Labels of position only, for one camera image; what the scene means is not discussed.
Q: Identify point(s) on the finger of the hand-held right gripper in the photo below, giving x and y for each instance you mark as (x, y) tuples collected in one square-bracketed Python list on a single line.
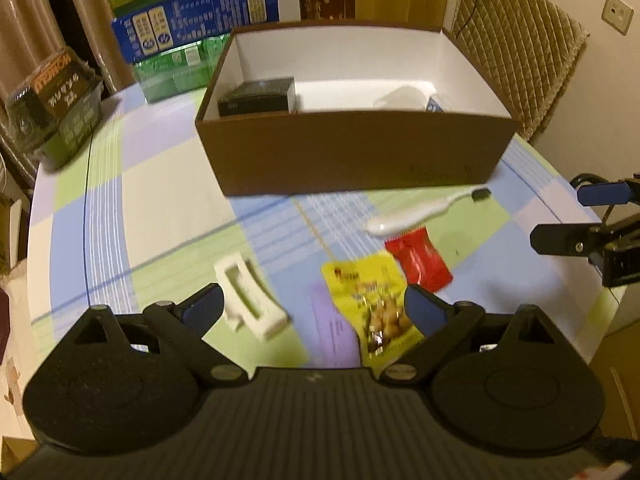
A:
[(560, 240), (600, 193)]

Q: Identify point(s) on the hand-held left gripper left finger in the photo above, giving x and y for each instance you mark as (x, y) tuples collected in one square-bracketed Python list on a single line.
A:
[(202, 307)]

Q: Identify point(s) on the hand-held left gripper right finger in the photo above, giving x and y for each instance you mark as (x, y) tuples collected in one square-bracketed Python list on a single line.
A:
[(422, 310)]

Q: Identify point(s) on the red snack packet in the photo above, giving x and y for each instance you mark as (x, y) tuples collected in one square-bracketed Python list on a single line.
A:
[(420, 260)]

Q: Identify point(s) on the white plastic clip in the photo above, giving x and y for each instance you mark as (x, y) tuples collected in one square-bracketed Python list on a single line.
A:
[(255, 305)]

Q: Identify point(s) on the yellow snack packet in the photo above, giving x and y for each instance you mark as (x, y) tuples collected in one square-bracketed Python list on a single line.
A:
[(370, 290)]

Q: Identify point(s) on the white toothbrush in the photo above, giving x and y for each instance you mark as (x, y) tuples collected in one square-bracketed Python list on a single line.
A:
[(400, 220)]

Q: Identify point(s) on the brown cardboard box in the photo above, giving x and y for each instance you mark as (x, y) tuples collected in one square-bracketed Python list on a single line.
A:
[(350, 155)]

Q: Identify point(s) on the clear plastic cylinder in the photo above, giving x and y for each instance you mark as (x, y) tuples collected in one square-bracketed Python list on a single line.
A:
[(400, 97)]

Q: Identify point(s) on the small black product box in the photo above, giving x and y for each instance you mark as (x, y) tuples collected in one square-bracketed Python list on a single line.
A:
[(257, 97)]

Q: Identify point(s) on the checked cloth desktop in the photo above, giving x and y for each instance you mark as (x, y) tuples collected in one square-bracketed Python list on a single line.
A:
[(150, 210)]

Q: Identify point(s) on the quilted chair cover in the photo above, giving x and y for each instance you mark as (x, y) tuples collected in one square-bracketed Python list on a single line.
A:
[(520, 50)]

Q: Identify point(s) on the green drink pack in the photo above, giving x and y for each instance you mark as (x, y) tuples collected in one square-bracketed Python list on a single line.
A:
[(170, 70)]

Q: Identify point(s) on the dark green food container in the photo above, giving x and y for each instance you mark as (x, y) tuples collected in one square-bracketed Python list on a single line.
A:
[(60, 105)]

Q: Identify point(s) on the blue printed carton box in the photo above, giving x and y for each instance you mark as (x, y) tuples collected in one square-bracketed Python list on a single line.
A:
[(200, 15)]

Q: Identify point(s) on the single wall socket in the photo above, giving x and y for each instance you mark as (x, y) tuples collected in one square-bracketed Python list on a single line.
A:
[(617, 12)]

